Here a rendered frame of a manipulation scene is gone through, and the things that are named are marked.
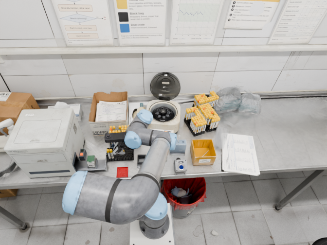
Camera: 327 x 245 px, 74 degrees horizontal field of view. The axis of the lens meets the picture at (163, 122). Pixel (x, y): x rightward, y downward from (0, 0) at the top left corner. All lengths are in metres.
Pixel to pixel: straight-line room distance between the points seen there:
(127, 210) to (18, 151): 0.82
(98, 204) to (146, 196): 0.12
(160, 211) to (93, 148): 0.70
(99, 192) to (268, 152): 1.24
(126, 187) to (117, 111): 1.05
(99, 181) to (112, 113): 1.01
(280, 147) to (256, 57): 0.64
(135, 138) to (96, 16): 0.77
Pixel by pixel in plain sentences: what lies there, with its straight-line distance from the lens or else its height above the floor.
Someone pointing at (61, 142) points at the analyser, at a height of 1.17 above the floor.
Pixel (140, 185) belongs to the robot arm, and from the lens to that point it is 0.61.
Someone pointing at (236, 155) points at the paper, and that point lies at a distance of 1.50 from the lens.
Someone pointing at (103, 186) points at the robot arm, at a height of 1.53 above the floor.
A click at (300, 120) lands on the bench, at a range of 1.95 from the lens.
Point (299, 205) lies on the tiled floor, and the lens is 2.62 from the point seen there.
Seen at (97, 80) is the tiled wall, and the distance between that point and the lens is 1.66.
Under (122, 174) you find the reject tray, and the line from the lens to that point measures 1.36.
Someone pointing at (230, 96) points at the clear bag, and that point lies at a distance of 1.68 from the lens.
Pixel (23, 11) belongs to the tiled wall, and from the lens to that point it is 1.53.
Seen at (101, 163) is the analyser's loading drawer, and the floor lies 0.91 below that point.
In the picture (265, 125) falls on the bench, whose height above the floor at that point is 0.87.
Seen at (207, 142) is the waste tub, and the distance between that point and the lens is 1.43.
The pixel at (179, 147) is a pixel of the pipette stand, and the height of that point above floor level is 0.95.
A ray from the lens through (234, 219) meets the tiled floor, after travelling 2.29.
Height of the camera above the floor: 2.07
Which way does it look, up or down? 49 degrees down
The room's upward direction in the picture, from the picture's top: 3 degrees clockwise
